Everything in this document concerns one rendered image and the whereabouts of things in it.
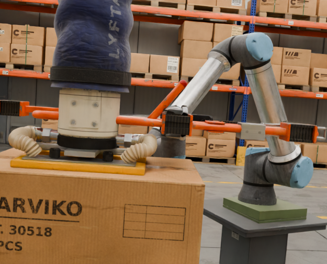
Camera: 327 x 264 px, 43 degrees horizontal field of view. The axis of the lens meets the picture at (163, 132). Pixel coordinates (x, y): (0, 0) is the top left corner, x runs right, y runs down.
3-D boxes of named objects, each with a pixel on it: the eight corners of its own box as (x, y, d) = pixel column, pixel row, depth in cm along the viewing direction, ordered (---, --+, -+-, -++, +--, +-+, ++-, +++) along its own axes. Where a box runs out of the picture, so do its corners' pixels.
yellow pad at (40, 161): (9, 167, 104) (10, 147, 104) (21, 161, 114) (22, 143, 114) (144, 176, 105) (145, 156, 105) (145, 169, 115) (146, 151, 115)
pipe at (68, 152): (12, 152, 106) (13, 130, 106) (39, 141, 131) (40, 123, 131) (145, 161, 107) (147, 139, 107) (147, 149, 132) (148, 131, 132)
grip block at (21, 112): (-4, 114, 139) (-4, 99, 139) (5, 113, 148) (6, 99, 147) (21, 116, 139) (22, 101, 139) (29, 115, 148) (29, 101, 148)
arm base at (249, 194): (229, 197, 212) (231, 178, 212) (258, 196, 222) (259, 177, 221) (255, 206, 196) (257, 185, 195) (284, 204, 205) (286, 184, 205)
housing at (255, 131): (240, 139, 116) (241, 123, 116) (235, 136, 123) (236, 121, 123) (265, 141, 117) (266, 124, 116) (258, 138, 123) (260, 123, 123)
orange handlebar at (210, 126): (-10, 118, 115) (-10, 105, 114) (24, 113, 145) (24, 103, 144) (320, 141, 117) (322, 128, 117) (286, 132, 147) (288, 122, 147)
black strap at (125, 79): (40, 79, 106) (40, 64, 106) (60, 83, 129) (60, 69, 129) (128, 86, 107) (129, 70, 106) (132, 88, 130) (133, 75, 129)
